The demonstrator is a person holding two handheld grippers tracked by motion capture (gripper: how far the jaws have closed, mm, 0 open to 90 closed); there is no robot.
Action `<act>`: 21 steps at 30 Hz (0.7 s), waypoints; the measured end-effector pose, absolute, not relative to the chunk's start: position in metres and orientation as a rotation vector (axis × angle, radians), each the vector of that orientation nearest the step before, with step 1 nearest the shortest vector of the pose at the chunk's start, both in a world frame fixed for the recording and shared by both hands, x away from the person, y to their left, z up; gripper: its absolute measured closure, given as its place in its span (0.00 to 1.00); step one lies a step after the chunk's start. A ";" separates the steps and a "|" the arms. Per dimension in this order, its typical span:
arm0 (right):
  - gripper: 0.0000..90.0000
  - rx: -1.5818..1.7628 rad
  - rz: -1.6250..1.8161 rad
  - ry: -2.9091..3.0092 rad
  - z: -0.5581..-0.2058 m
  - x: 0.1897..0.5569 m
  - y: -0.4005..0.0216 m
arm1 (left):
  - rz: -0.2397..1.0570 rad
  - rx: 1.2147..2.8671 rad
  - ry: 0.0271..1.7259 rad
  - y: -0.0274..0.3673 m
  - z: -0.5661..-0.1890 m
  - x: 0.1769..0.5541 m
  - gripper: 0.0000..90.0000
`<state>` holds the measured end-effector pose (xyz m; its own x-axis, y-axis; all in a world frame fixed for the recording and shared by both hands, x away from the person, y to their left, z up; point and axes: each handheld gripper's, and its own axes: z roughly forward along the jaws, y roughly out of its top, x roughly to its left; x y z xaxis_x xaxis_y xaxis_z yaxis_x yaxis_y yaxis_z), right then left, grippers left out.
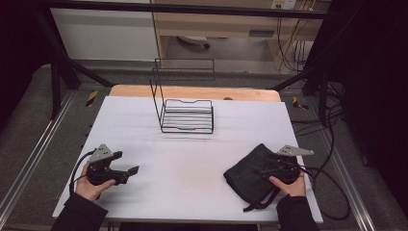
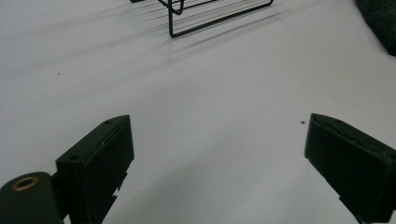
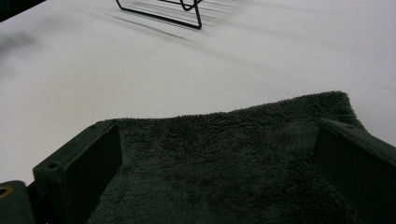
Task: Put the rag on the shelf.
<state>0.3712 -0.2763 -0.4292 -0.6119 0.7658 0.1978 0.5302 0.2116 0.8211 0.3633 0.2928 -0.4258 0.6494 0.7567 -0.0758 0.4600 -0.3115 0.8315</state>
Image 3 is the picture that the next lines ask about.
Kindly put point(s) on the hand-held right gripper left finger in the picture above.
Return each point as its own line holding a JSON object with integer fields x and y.
{"x": 77, "y": 168}

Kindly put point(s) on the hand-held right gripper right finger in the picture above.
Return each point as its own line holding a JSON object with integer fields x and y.
{"x": 358, "y": 168}

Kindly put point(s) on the dark grey towel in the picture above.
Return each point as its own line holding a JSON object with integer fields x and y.
{"x": 218, "y": 161}

